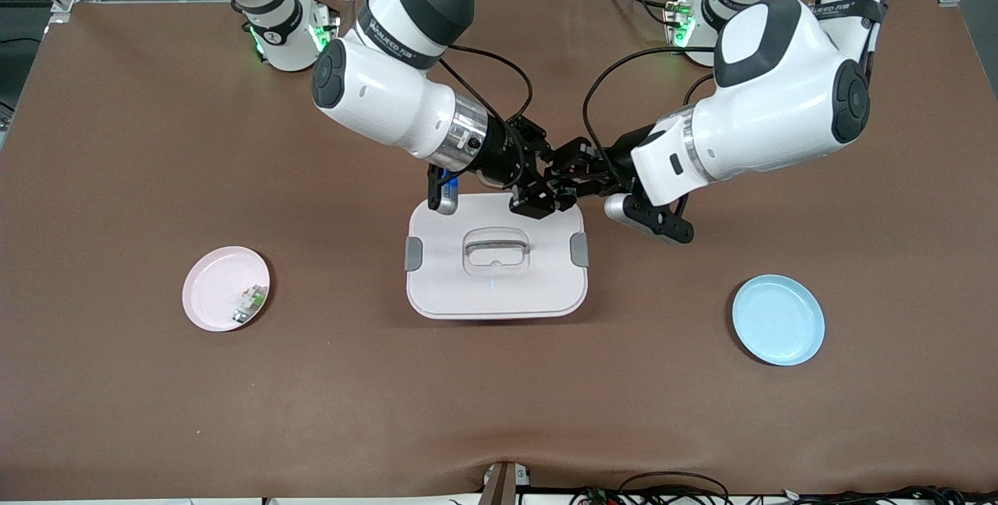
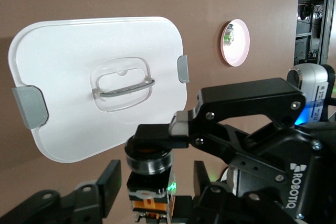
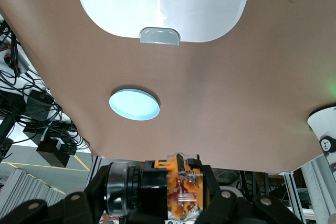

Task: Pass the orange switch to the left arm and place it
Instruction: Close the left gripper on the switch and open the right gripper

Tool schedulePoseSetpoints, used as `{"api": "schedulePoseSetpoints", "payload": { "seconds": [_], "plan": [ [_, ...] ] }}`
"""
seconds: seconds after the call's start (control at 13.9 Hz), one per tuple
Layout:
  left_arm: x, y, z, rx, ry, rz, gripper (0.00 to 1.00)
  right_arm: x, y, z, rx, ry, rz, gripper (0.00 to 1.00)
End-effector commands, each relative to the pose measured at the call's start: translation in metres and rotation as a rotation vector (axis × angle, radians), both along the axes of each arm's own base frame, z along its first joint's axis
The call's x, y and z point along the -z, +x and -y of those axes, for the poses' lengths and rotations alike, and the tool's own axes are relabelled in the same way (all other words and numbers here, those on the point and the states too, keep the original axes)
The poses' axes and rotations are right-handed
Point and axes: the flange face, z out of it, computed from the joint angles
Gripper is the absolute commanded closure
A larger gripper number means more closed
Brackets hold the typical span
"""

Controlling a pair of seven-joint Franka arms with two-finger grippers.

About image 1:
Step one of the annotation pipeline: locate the white lidded storage box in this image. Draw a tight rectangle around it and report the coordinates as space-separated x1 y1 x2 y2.
404 192 590 321

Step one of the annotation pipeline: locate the light blue round plate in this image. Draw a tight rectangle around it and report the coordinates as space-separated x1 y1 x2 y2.
731 274 826 367

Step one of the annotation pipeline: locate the green white battery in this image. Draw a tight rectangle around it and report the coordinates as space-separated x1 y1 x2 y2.
232 284 268 325

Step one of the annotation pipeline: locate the light pink round plate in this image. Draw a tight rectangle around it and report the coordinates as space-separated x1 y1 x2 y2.
182 245 271 333

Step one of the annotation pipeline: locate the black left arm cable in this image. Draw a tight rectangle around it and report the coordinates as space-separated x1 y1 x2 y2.
582 45 720 172

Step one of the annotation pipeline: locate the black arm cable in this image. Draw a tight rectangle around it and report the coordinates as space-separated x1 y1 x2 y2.
439 44 536 172
582 45 720 172

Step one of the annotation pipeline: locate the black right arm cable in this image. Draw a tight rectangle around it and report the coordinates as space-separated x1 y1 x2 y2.
439 44 536 172

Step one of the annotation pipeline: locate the metal bracket at table edge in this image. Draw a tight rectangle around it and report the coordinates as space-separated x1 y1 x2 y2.
479 461 533 505

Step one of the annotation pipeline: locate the black cable loop with connectors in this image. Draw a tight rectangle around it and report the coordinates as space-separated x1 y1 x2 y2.
569 471 734 505

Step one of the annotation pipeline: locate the black cable bundle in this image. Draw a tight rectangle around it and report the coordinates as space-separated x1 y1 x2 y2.
780 485 998 505

